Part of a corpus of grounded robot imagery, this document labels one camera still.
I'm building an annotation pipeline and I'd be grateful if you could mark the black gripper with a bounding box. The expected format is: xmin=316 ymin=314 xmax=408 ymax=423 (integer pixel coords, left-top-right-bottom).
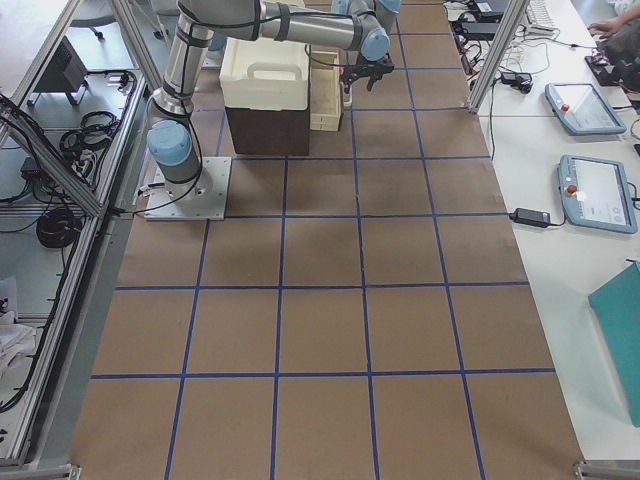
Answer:
xmin=340 ymin=55 xmax=395 ymax=91

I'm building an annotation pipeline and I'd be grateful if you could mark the light wooden drawer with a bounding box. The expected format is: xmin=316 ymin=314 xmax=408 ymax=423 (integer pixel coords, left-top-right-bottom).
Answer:
xmin=309 ymin=50 xmax=343 ymax=131

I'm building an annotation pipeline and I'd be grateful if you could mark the dark wooden drawer cabinet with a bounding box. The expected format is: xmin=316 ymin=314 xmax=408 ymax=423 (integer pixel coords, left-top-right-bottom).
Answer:
xmin=225 ymin=107 xmax=310 ymax=156

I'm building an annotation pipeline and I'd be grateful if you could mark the cream plastic tray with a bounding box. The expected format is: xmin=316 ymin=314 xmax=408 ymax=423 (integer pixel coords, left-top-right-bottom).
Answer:
xmin=219 ymin=38 xmax=309 ymax=111

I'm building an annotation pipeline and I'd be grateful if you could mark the upper teach pendant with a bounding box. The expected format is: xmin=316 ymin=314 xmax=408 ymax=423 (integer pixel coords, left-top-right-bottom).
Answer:
xmin=545 ymin=83 xmax=627 ymax=135

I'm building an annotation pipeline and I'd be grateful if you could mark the teach pendant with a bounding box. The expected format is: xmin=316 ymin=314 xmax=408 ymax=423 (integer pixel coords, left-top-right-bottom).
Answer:
xmin=545 ymin=83 xmax=627 ymax=135
xmin=557 ymin=154 xmax=638 ymax=234

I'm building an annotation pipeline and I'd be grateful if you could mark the black power adapter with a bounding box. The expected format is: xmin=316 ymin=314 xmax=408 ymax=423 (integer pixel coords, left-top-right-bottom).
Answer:
xmin=509 ymin=208 xmax=551 ymax=228

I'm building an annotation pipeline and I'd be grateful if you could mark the lower teach pendant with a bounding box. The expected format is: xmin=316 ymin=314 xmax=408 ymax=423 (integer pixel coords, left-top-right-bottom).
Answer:
xmin=557 ymin=154 xmax=638 ymax=234

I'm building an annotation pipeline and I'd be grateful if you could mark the aluminium frame post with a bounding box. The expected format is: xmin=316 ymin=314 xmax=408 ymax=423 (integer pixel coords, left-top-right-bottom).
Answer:
xmin=468 ymin=0 xmax=528 ymax=114

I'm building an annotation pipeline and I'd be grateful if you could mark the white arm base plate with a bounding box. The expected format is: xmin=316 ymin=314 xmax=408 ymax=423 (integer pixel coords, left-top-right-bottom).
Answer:
xmin=143 ymin=157 xmax=232 ymax=221

